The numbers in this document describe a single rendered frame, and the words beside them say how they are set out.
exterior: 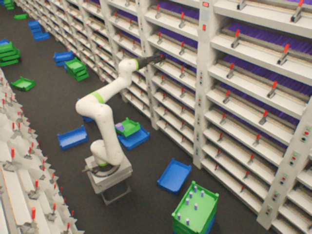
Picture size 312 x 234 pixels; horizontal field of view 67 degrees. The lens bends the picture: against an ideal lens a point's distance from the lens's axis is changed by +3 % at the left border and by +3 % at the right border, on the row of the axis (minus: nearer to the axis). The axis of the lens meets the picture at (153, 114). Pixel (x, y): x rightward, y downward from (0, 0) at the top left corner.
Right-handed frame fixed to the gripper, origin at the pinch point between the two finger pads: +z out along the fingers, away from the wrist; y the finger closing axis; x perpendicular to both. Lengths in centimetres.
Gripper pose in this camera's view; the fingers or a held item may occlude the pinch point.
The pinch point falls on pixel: (161, 57)
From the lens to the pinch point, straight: 200.7
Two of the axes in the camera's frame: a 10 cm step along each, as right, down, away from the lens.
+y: 5.9, 4.9, -6.4
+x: 0.4, -8.1, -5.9
